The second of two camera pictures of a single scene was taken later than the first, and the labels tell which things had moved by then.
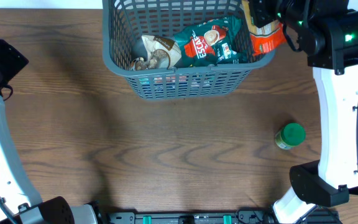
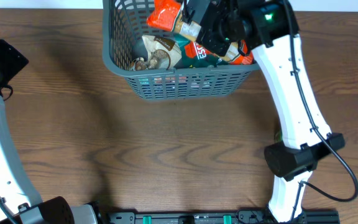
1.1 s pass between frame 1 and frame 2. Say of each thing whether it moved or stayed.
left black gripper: stayed
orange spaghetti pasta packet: moved
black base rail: stayed
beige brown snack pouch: stayed
